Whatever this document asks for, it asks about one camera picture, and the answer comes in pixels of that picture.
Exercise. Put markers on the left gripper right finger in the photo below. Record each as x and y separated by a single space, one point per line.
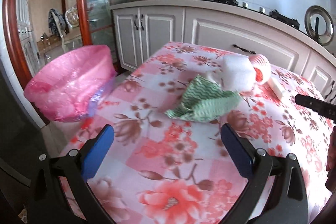
252 164

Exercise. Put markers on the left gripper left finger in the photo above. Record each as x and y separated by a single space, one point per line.
77 166

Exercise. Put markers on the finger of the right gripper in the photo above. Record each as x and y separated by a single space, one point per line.
325 109

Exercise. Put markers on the green patterned cloth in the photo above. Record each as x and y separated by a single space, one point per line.
204 101

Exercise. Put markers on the white foam block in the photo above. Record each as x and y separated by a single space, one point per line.
235 74

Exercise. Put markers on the white tissue pack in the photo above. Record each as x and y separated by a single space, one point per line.
277 88

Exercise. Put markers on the pink lined trash bin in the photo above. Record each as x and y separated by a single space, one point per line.
70 88

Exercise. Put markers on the white kitchen cabinets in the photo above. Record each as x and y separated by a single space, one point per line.
143 27

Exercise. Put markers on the person's right hand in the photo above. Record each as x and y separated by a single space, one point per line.
330 183

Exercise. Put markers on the dark refrigerator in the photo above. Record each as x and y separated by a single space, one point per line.
22 141

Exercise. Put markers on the floral pink tablecloth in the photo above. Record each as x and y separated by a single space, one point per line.
161 170

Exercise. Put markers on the round steel pot lid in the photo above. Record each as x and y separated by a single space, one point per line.
319 25

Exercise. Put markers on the black gas stove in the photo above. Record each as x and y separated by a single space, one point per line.
263 10

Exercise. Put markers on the white ornate chair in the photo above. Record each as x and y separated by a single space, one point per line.
57 27

